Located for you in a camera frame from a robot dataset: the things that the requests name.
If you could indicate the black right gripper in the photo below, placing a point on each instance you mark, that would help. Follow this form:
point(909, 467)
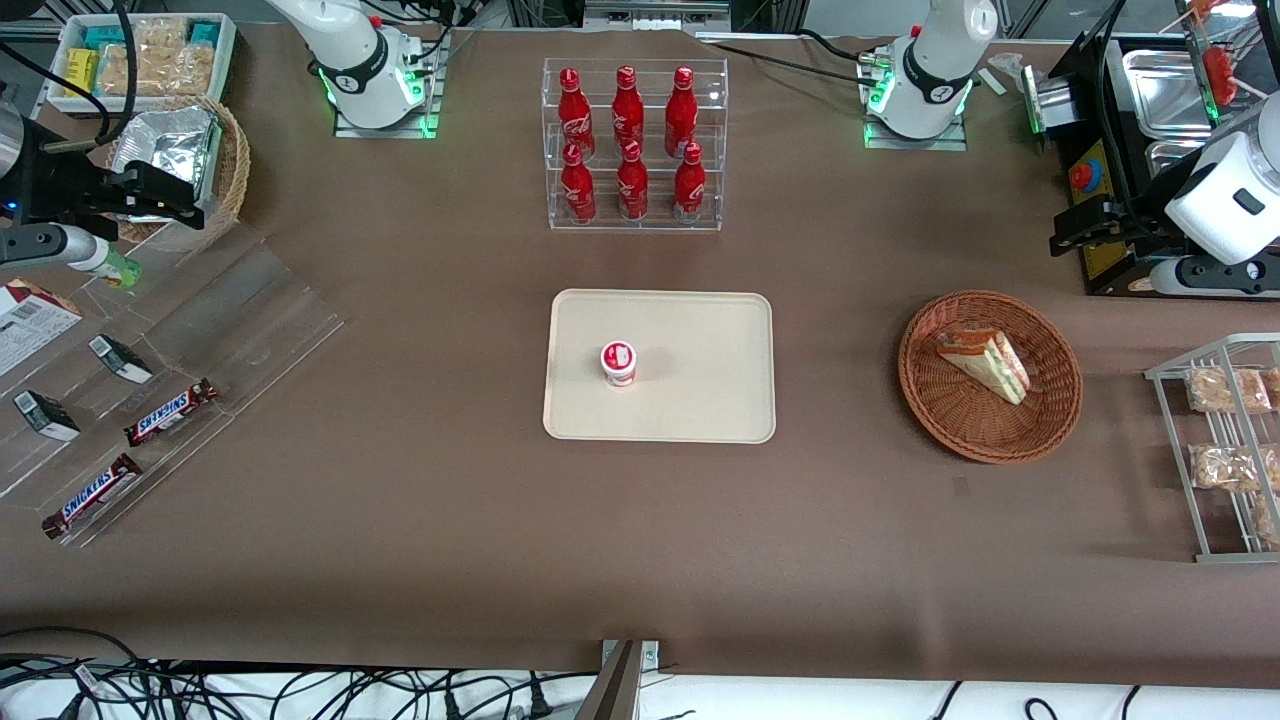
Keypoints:
point(58, 187)

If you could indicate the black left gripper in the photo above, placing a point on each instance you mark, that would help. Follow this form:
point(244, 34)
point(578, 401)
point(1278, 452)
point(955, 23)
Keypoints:
point(1128, 225)

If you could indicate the triangular sandwich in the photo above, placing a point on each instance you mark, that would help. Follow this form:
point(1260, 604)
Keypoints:
point(990, 362)

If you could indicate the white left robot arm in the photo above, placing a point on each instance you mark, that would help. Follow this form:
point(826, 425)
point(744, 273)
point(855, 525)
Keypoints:
point(935, 70)

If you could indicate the light woven basket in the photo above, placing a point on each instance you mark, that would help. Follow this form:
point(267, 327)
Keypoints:
point(232, 165)

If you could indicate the brown wicker basket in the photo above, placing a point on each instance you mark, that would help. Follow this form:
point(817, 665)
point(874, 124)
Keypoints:
point(960, 420)

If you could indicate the beige plastic tray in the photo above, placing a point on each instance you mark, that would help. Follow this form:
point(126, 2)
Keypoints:
point(690, 400)

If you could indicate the red emergency stop button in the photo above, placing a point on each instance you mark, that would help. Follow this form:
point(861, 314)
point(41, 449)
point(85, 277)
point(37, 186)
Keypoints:
point(1083, 176)

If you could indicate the silver foil bag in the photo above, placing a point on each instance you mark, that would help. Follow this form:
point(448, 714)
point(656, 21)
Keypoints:
point(170, 140)

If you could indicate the black food warmer appliance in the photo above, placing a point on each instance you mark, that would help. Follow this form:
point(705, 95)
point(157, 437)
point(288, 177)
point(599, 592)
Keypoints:
point(1110, 120)

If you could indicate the steel warmer pan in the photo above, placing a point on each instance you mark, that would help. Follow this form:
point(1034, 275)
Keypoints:
point(1165, 90)
point(1170, 160)

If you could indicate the silver metal box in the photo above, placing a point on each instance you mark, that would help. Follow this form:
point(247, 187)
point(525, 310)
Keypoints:
point(1045, 100)

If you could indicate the clear bagged snack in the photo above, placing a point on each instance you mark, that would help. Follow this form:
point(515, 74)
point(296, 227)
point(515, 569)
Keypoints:
point(160, 58)

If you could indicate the clear acrylic display stand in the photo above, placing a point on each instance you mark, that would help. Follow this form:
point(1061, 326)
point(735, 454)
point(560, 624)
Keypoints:
point(240, 320)

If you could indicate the yellow snack packet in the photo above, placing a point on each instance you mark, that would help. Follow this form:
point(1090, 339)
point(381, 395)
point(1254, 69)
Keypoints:
point(80, 72)

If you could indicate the white plastic bin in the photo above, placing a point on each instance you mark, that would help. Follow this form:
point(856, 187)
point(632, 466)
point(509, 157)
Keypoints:
point(225, 60)

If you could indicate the small black white box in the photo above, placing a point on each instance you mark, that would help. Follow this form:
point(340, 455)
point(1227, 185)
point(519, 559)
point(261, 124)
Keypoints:
point(45, 415)
point(120, 358)

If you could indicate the white barcode carton box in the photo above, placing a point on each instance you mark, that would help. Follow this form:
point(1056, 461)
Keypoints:
point(25, 325)

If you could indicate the snickers chocolate bar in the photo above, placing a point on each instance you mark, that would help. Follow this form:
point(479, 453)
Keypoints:
point(170, 413)
point(92, 496)

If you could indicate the clear packed granola snack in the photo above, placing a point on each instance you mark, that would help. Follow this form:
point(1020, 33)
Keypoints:
point(1268, 522)
point(1225, 390)
point(1225, 467)

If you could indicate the red cola bottle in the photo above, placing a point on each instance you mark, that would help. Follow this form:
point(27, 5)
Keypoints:
point(628, 110)
point(689, 188)
point(632, 186)
point(681, 112)
point(577, 188)
point(575, 112)

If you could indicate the clear acrylic bottle rack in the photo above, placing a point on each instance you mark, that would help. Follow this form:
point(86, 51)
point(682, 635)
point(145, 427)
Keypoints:
point(636, 140)

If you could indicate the white red yogurt cup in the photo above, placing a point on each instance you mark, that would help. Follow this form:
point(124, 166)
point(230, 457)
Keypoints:
point(619, 363)

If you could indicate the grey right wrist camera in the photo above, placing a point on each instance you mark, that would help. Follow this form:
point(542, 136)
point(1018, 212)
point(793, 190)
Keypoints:
point(50, 246)

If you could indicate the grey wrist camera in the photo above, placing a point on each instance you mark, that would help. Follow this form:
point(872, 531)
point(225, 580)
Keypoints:
point(1215, 275)
point(50, 246)

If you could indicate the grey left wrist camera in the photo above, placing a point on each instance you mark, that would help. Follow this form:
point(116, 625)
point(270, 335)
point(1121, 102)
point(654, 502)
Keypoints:
point(1215, 275)

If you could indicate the metal table bracket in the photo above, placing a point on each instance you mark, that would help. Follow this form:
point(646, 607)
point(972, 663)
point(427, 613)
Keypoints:
point(622, 680)

